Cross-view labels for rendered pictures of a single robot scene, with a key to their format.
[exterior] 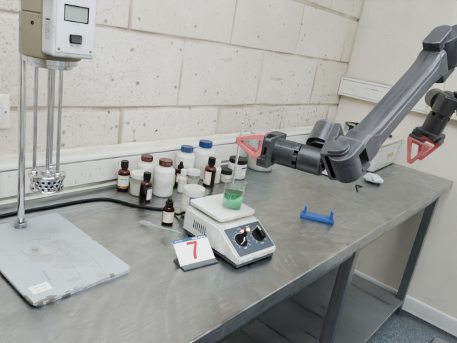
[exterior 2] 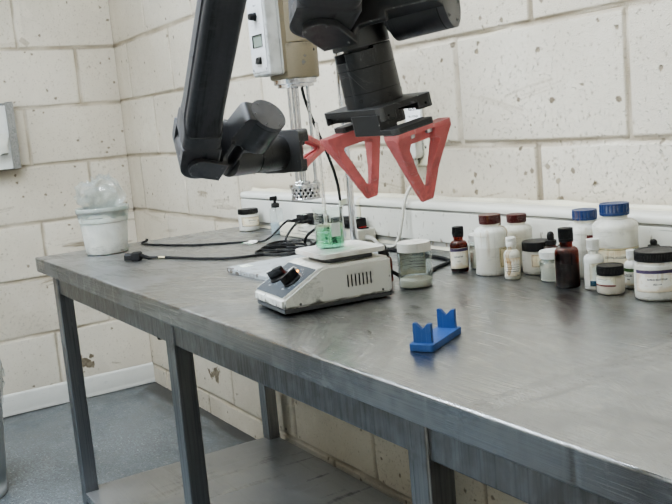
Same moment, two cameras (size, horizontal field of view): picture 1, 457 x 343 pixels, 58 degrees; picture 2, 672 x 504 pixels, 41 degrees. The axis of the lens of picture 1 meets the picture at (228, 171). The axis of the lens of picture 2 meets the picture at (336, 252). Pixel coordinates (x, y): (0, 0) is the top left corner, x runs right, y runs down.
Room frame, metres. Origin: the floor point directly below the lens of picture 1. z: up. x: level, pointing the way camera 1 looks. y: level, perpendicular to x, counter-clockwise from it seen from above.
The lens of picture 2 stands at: (1.48, -1.42, 1.05)
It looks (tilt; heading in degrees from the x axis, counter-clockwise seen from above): 8 degrees down; 111
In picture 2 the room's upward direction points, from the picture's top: 5 degrees counter-clockwise
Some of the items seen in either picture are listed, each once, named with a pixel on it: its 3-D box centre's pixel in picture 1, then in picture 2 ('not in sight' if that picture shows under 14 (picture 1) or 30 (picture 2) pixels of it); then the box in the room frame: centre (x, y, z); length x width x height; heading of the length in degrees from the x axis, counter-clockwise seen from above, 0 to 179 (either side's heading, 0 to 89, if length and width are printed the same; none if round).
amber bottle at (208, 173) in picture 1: (210, 171); (566, 257); (1.31, 0.06, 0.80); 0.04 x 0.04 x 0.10
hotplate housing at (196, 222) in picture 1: (226, 226); (327, 276); (0.93, -0.02, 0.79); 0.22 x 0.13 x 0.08; 46
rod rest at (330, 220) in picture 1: (317, 213); (435, 328); (1.18, -0.29, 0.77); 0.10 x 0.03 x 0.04; 81
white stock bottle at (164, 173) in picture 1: (164, 177); (491, 244); (1.17, 0.19, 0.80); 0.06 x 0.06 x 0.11
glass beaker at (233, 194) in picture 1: (233, 194); (327, 227); (0.94, -0.02, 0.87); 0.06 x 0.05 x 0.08; 165
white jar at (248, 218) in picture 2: not in sight; (248, 219); (0.30, 0.96, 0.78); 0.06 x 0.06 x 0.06
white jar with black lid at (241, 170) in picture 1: (237, 167); (658, 273); (1.45, -0.03, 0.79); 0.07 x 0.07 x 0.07
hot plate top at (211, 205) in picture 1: (222, 206); (339, 249); (0.94, 0.00, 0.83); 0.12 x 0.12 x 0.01; 46
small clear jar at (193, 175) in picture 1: (192, 177); (553, 265); (1.28, 0.11, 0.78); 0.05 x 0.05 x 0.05
